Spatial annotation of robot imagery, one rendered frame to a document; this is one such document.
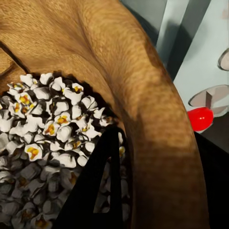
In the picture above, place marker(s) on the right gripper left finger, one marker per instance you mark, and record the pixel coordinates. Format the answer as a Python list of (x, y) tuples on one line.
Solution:
[(78, 210)]

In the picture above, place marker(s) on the popcorn bag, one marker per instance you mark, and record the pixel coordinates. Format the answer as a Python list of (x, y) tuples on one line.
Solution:
[(100, 45)]

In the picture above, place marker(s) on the microwave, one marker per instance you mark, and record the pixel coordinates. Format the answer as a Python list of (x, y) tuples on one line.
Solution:
[(191, 38)]

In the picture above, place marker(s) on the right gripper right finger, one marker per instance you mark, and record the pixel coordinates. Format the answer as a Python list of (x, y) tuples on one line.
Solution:
[(215, 162)]

